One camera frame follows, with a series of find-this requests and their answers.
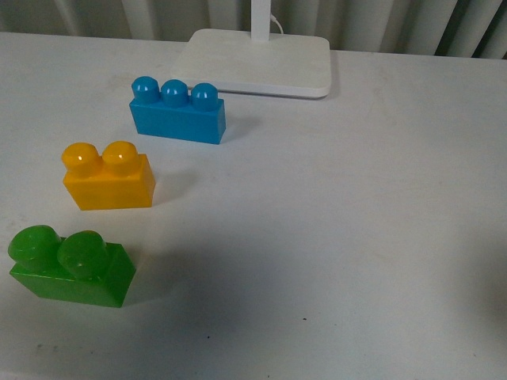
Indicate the white desk lamp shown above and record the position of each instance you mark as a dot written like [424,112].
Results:
[257,62]

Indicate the yellow two-stud toy block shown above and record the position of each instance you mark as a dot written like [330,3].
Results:
[119,178]

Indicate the green two-stud toy block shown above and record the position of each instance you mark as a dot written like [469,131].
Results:
[81,268]

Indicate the blue three-stud toy block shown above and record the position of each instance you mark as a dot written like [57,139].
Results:
[175,111]

